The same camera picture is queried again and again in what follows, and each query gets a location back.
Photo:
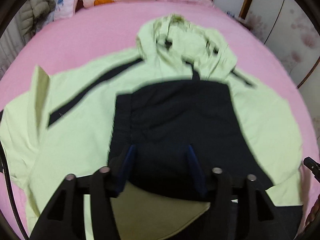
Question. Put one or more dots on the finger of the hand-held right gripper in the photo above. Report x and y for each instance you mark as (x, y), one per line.
(313, 167)

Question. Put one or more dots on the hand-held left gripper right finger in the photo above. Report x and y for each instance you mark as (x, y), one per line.
(193, 161)

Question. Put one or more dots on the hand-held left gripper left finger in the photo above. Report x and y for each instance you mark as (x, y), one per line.
(130, 156)

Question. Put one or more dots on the green and black hooded jacket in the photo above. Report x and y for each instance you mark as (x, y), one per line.
(82, 120)

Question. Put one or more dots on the pink bed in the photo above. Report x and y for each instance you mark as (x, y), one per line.
(87, 30)

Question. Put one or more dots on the papers on nightstand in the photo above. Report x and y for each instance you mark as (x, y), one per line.
(231, 13)

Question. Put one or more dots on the white printed pillow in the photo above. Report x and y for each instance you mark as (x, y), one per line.
(65, 3)

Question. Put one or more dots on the beige puffer coat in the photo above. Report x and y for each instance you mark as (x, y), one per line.
(35, 10)

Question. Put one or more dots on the floral wardrobe with wooden frame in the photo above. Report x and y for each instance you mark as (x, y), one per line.
(287, 17)

